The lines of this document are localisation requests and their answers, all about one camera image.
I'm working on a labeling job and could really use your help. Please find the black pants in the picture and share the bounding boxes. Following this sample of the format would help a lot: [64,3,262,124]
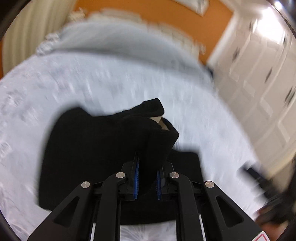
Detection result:
[38,98,203,225]

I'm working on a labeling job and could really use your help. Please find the right hand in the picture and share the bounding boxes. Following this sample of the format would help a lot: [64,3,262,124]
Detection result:
[255,207,289,241]

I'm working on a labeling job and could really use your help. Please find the white wardrobe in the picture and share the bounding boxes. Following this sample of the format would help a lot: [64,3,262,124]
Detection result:
[209,1,295,177]

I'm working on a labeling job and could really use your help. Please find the butterfly pattern bed sheet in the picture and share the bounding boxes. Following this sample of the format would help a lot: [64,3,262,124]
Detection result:
[1,52,264,240]

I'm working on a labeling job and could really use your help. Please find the beige padded headboard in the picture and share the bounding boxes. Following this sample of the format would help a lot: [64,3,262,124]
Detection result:
[88,8,206,58]

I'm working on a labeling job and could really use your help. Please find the grey duvet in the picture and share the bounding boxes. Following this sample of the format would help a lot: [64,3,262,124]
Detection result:
[36,21,212,76]

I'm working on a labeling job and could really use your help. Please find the cream curtain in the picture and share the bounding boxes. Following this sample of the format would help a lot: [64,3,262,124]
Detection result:
[1,0,76,75]

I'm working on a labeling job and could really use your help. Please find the framed wall picture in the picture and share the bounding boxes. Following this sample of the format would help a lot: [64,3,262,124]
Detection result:
[174,0,209,16]

